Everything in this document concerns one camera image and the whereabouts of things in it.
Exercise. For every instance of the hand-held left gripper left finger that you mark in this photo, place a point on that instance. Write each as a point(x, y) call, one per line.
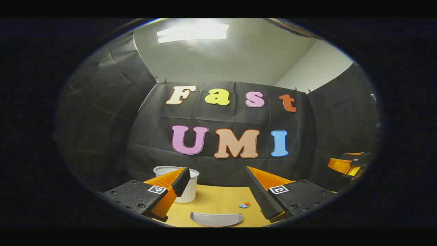
point(181, 181)

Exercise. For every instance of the grey plastic dustpan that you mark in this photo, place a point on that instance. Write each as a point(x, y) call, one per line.
point(215, 219)

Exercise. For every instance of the white ribbed garbage bin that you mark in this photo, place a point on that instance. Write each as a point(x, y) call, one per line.
point(189, 189)

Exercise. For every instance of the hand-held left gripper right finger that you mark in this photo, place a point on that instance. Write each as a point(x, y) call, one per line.
point(260, 195)

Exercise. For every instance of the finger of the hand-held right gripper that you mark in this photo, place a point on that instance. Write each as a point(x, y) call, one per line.
point(338, 165)

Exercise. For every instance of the ceiling light panel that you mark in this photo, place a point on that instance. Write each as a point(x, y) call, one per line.
point(193, 32)

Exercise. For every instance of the black backdrop cloth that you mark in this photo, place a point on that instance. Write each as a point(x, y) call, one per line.
point(218, 118)

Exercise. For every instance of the wooden desktop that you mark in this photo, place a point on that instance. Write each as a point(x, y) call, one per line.
point(218, 200)

